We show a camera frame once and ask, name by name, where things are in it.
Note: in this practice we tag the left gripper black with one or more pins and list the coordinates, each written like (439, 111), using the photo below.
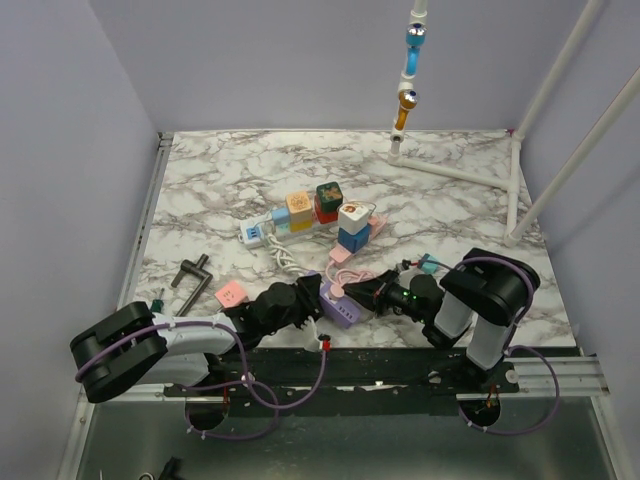
(310, 293)

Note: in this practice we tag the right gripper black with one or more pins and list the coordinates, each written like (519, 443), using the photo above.
(370, 293)

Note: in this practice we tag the pink round plug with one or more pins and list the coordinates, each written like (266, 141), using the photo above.
(336, 291)

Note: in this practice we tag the purple USB power strip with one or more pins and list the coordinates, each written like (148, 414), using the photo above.
(343, 311)

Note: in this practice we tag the pink power strip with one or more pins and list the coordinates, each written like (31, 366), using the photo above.
(339, 255)

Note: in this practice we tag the teal plug adapter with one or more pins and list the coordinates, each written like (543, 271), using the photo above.
(428, 264)

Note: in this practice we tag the white power strip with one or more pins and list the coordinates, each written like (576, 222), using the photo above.
(253, 231)

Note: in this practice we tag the pink cube socket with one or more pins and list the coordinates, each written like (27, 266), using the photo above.
(231, 295)

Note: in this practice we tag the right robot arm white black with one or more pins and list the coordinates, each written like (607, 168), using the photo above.
(486, 292)

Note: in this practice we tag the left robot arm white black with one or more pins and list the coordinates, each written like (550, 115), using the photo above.
(123, 349)

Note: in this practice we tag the blue cube socket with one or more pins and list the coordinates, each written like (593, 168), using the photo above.
(354, 242)

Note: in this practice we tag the yellow cube socket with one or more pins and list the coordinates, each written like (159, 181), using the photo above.
(300, 226)

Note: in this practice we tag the red cube socket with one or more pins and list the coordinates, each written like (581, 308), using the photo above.
(325, 217)

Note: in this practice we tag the light blue plug adapter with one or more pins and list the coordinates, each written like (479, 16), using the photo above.
(281, 219)

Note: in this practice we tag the white tiger cube socket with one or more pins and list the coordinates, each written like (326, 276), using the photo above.
(353, 216)

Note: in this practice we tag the beige cube socket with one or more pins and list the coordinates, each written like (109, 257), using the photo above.
(299, 207)

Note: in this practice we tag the dark green cube socket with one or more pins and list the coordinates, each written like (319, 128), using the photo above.
(328, 197)

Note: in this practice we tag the blue orange pipe stand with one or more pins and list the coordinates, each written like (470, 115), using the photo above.
(408, 98)

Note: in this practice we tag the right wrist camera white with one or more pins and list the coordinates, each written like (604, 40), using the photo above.
(406, 265)

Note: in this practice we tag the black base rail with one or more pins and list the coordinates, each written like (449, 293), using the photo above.
(373, 381)

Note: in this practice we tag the grey metal crank handle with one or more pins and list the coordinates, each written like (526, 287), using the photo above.
(200, 276)

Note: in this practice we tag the green handled screwdriver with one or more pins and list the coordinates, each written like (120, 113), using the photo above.
(157, 303)

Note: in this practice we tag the white PVC pipe frame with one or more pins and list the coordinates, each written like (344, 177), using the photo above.
(482, 68)

